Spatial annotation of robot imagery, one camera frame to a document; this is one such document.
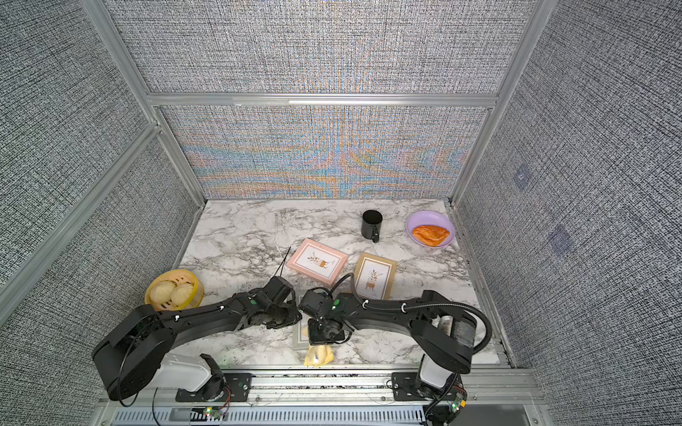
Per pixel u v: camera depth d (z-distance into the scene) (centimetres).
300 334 82
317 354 73
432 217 112
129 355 43
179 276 93
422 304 47
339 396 73
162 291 86
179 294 85
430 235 103
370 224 101
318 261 100
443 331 46
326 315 62
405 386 73
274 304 69
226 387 73
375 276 95
